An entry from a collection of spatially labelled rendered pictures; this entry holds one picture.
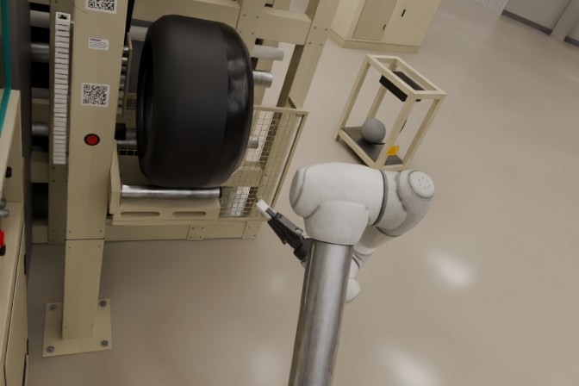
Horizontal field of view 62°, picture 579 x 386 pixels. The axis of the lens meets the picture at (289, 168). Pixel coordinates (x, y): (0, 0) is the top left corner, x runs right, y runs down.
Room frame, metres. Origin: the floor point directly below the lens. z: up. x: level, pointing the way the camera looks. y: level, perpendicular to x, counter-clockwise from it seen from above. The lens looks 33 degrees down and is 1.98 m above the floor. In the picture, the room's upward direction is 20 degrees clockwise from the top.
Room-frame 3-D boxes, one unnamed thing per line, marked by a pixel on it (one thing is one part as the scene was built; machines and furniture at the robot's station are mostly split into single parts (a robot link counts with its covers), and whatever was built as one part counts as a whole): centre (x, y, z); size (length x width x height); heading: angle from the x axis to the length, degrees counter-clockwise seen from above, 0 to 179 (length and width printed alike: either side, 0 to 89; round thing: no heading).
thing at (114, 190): (1.28, 0.58, 0.90); 0.40 x 0.03 x 0.10; 30
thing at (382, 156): (3.57, -0.58, 0.40); 0.60 x 0.35 x 0.80; 41
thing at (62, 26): (1.16, 0.70, 1.19); 0.05 x 0.04 x 0.48; 30
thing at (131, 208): (1.25, 0.36, 0.83); 0.36 x 0.09 x 0.06; 120
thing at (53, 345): (1.22, 0.64, 0.01); 0.27 x 0.27 x 0.02; 30
